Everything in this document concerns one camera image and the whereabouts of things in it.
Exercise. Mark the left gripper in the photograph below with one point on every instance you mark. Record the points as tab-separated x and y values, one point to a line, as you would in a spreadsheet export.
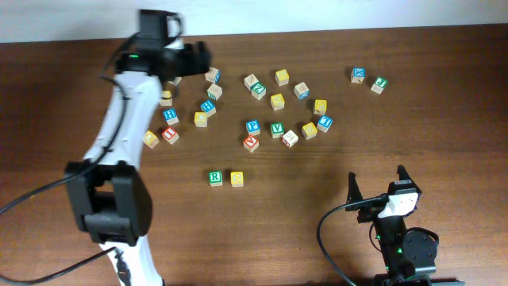
184	67

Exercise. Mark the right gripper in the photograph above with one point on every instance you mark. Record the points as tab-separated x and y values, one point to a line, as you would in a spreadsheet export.
368	212

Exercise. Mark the green R block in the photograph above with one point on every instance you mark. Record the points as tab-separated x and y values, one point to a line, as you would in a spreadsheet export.
215	178

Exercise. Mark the yellow S block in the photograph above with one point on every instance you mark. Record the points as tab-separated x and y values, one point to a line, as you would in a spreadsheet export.
237	179

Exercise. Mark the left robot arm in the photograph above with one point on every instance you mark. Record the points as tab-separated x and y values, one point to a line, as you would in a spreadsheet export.
107	195

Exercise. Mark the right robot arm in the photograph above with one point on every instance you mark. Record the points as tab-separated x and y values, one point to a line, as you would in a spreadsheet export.
409	254

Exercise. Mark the green L block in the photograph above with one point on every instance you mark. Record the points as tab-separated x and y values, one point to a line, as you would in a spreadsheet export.
175	81

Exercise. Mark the wood block blue D side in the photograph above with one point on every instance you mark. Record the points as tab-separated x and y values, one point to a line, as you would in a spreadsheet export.
213	75

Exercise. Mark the yellow G block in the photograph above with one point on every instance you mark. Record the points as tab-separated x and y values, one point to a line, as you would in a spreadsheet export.
166	99

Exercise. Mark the wood block green side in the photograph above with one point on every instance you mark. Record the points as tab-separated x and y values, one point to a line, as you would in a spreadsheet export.
214	91

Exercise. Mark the blue H block centre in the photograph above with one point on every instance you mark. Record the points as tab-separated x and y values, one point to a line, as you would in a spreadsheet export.
208	108

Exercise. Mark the blue h block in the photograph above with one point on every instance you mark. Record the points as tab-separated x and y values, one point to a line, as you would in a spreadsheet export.
208	108
170	116

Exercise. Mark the blue H block left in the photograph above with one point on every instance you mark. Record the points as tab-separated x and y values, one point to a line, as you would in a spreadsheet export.
170	116

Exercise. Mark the yellow block centre left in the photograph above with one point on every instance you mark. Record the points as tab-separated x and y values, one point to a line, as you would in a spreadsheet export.
200	119

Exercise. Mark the plain wood block top centre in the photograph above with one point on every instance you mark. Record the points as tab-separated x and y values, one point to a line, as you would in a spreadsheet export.
250	81

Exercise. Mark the red I block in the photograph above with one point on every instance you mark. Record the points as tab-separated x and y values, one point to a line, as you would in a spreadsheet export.
170	135

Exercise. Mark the green Z block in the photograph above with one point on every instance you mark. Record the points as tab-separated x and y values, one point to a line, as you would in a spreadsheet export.
258	91

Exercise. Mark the blue I block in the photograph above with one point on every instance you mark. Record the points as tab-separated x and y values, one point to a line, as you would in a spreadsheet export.
324	123

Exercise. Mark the yellow O block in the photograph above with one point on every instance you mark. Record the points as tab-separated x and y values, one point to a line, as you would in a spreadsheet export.
150	139

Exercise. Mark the yellow E block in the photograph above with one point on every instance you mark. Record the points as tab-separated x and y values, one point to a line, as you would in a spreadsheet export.
309	130

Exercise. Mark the blue P block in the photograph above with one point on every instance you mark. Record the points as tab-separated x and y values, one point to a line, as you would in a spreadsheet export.
253	127

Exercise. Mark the yellow block top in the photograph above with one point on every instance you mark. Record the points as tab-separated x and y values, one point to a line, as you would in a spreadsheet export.
282	77

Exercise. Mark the yellow block right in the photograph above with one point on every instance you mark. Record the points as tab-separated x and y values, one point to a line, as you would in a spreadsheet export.
320	106

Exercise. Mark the white picture block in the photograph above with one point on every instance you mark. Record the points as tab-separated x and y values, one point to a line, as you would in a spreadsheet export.
290	138

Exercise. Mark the green J block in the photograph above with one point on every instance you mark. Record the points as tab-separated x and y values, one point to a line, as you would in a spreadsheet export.
379	85

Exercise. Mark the red V block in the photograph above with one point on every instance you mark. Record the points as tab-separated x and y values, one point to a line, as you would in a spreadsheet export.
251	143

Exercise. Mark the green V block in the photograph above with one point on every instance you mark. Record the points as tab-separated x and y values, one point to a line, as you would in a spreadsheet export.
277	130

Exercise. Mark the blue X block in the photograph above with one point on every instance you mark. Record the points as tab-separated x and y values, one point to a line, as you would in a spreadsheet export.
358	75

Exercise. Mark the wood block blue D front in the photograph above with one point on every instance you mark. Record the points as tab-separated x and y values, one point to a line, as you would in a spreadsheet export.
301	91

